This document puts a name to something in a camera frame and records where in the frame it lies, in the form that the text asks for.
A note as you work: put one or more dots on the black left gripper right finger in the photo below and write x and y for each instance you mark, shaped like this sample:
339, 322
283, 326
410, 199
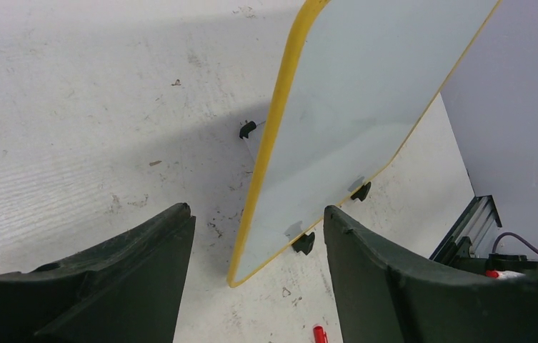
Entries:
386, 293

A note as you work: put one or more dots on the red marker cap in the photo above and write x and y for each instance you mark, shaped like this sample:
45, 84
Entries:
320, 336

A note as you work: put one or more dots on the yellow framed whiteboard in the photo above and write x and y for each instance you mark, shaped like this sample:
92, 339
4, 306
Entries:
356, 78

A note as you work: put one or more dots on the black rear stand foot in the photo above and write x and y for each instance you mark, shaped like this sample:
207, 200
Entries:
246, 129

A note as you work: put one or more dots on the aluminium right side rail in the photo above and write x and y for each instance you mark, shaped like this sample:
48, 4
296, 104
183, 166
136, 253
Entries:
473, 233

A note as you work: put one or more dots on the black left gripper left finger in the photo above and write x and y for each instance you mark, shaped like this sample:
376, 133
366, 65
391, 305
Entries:
126, 289

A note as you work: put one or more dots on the black whiteboard stand foot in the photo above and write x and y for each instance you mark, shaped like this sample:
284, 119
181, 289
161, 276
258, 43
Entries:
362, 193
304, 244

